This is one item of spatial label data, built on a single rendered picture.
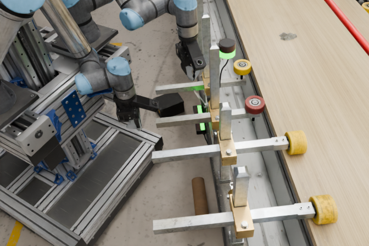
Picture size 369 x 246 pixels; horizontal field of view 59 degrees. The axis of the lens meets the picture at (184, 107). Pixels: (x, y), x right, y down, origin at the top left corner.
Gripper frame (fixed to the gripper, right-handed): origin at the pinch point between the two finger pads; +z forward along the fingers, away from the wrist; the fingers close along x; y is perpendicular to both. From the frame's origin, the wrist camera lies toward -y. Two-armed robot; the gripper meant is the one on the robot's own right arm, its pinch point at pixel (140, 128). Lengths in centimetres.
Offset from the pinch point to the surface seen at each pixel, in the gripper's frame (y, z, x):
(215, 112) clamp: -31.8, -4.3, 0.2
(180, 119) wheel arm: -17.0, -3.4, 1.1
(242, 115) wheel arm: -43.0, -2.6, 1.5
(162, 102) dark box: -3, 71, -87
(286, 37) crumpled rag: -73, -9, -41
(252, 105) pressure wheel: -46.8, -7.7, 1.5
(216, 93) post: -32.7, -13.1, -2.2
